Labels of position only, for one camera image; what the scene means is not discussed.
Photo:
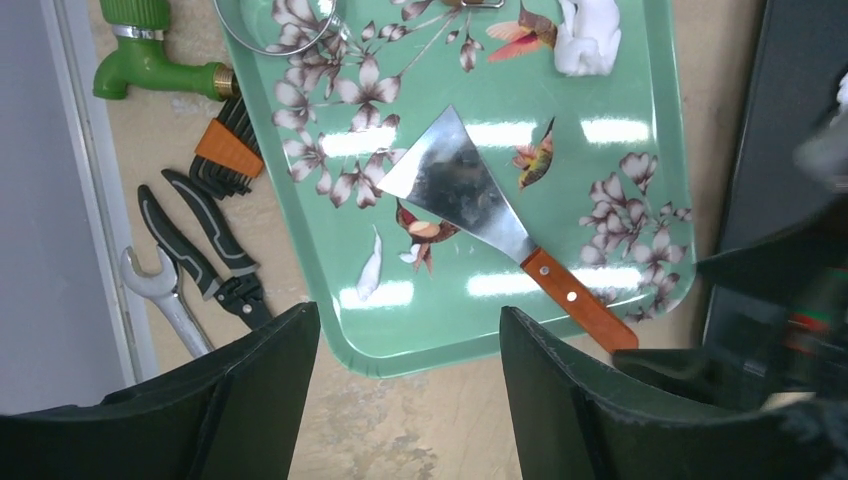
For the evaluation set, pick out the green floral tray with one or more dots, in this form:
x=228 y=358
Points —
x=595 y=166

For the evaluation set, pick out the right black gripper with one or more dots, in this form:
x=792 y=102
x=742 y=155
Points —
x=799 y=343

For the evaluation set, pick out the silver open-end wrench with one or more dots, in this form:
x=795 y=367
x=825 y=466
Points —
x=163 y=289

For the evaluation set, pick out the orange black hex key set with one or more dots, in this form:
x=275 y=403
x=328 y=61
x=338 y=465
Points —
x=228 y=157

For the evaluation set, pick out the metal scraper wooden handle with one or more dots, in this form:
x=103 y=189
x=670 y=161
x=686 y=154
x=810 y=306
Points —
x=444 y=174

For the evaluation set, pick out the aluminium frame rail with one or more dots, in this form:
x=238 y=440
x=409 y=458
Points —
x=69 y=35

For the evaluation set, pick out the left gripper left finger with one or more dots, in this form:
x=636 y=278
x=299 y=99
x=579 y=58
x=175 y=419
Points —
x=234 y=413

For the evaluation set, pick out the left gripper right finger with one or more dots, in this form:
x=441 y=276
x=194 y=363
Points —
x=575 y=417

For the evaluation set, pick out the green garden hose nozzle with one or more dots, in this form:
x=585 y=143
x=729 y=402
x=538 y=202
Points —
x=140 y=59

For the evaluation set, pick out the small white dough strip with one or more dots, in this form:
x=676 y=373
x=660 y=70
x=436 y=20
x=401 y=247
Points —
x=369 y=278

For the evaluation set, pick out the white dough scrap lump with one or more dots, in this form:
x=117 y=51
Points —
x=588 y=39

